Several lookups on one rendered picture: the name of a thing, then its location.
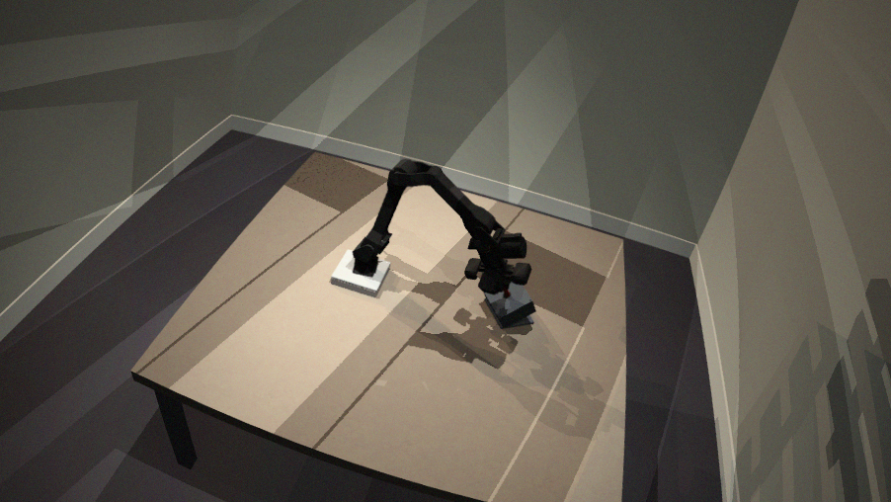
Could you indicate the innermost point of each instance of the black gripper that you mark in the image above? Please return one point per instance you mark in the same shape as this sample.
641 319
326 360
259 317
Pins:
518 275

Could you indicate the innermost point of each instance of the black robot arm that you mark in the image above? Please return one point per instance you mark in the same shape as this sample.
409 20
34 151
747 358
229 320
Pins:
478 221

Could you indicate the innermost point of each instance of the grey square panel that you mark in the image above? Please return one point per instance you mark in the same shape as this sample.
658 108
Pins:
512 311

